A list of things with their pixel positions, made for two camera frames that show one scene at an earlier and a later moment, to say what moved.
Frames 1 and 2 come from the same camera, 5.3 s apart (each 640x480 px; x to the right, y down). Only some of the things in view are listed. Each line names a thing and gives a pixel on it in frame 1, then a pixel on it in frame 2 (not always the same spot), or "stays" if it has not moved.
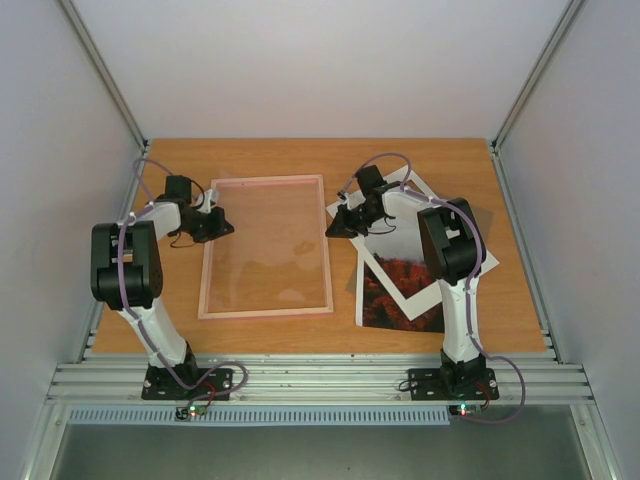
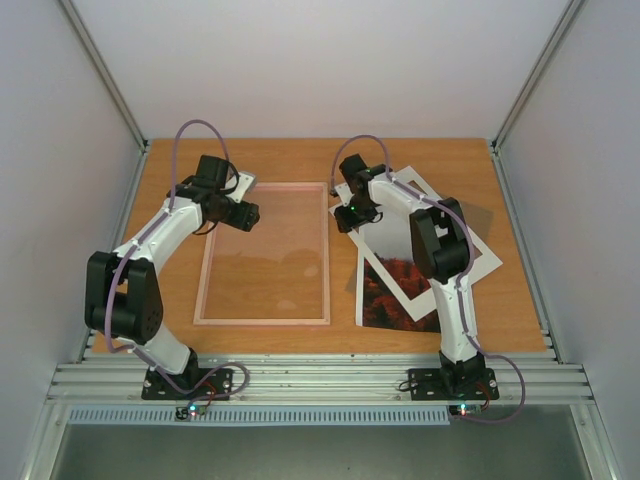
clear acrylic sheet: [272, 260] stays
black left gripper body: [199, 224] to [242, 221]
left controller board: [190, 412] stays
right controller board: [464, 409] stays
